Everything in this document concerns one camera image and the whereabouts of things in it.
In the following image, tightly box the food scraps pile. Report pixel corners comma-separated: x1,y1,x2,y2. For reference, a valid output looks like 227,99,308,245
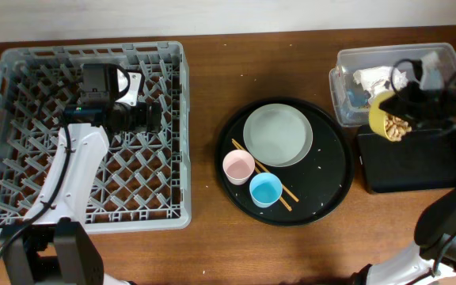
384,114,412,142

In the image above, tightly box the yellow bowl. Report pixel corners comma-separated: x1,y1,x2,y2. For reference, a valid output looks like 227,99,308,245
369,91,394,140

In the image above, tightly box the white tissue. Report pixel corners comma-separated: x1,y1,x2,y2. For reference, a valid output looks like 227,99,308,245
353,66,409,102

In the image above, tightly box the wooden chopstick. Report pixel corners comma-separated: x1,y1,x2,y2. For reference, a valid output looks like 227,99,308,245
231,139,299,202
231,139,293,212

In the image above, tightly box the pink cup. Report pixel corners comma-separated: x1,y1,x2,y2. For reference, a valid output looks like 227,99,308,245
222,150,256,185

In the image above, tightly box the grey round plate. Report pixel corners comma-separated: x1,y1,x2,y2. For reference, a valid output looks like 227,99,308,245
243,103,314,167

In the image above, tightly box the blue cup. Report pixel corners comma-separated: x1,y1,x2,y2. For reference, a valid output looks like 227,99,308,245
249,173,283,208

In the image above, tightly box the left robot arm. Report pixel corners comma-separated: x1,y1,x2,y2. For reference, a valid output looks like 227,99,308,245
0,63,162,284

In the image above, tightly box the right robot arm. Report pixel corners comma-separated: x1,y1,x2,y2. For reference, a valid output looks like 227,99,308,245
348,55,456,285

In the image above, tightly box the grey dishwasher rack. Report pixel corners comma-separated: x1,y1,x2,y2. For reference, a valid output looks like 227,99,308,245
0,41,192,234

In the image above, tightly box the black rectangular tray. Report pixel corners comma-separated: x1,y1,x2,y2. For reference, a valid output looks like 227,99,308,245
356,125,456,194

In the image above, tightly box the clear plastic bin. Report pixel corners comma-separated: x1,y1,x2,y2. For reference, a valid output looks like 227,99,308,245
329,43,456,127

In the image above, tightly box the round black tray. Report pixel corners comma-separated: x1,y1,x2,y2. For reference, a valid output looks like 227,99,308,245
214,97,355,226

